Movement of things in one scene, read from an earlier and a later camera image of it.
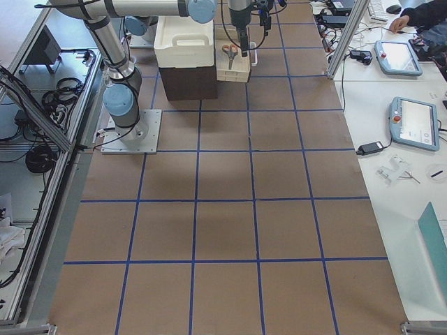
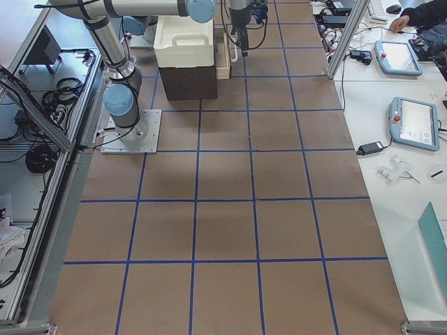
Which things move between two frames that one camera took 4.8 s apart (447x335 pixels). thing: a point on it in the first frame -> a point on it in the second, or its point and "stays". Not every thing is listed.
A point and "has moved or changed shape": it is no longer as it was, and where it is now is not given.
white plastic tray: (181, 42) stays
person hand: (399, 23) stays
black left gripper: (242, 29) stays
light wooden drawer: (230, 65) has moved or changed shape
